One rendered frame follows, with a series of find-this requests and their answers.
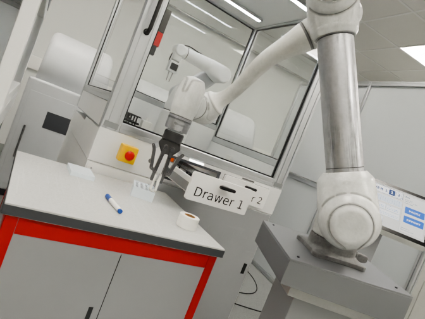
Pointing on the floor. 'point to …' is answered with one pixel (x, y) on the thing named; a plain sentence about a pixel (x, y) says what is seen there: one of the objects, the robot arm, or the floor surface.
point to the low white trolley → (95, 249)
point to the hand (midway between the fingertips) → (155, 181)
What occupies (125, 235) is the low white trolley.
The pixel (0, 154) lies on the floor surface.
